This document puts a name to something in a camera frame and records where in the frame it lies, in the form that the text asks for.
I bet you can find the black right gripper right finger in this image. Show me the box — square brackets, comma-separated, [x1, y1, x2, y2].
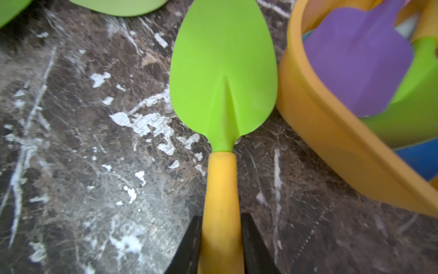
[241, 213, 280, 274]

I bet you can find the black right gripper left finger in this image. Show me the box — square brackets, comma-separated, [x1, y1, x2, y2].
[165, 216, 203, 274]

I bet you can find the green shovel blue-tipped handle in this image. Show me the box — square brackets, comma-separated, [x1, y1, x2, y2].
[169, 1, 278, 274]

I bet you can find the purple shovel pink handle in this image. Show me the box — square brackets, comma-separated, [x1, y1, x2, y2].
[303, 1, 414, 117]

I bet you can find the green shovel wooden handle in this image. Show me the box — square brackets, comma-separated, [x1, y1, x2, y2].
[70, 0, 168, 17]

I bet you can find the blue shovel wooden handle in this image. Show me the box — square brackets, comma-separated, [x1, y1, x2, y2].
[395, 138, 438, 182]

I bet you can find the green shovel yellow handle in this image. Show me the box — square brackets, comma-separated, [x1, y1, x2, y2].
[361, 37, 438, 148]

